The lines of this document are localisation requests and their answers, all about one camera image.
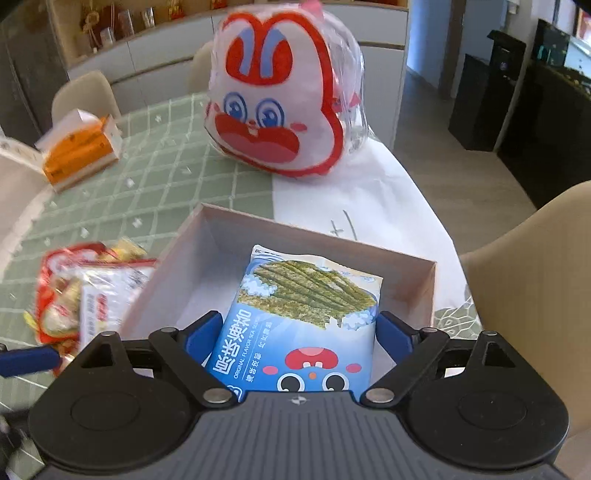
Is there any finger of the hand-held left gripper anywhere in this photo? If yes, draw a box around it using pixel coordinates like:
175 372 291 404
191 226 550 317
0 345 62 377

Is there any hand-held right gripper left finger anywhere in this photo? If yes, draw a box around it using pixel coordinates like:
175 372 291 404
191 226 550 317
79 311 235 409

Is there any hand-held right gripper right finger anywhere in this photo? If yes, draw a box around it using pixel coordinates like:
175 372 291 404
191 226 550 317
359 311 519 409

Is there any pink cardboard box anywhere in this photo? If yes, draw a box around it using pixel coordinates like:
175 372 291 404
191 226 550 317
121 203 438 352

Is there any red-edged clear candy bag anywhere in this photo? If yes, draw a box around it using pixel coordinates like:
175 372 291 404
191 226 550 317
37 242 158 357

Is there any blue seaweed snack packet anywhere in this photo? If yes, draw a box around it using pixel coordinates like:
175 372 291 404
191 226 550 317
205 244 385 401

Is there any yellow snack packet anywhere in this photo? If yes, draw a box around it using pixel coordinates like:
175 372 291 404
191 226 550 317
110 237 149 260

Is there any beige chair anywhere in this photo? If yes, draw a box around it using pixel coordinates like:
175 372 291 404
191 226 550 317
459 180 591 467
188 41 218 94
51 70 122 126

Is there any white chair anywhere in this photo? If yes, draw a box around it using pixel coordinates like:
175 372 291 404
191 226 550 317
0 136 49 268

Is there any orange tissue box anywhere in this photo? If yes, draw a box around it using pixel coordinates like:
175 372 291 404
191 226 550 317
36 109 123 193

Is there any rabbit-shaped snack bag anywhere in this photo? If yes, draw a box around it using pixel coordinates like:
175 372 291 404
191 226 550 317
204 0 370 178

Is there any black cabinet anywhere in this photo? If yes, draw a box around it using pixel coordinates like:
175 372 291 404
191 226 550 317
498 18 591 209

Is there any black floor-standing appliance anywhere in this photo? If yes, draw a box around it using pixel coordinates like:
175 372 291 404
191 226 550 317
461 30 528 151

